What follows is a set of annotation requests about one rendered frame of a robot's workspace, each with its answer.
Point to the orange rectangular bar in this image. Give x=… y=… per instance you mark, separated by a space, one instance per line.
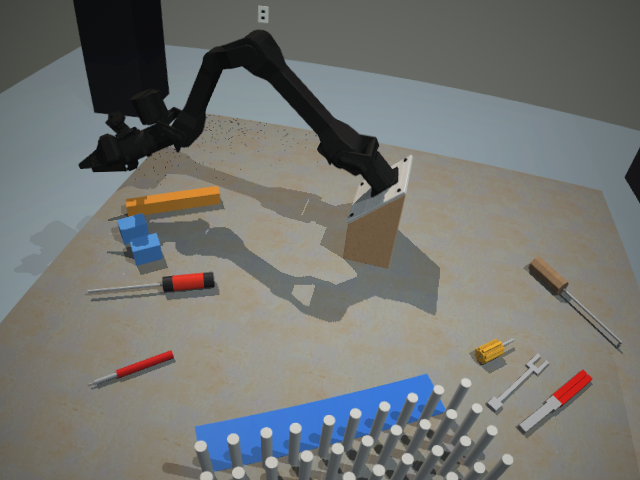
x=173 y=201

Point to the blue tape strip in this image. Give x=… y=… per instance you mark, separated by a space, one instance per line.
x=310 y=416

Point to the blue cube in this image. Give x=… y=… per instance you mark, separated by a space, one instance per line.
x=146 y=249
x=132 y=227

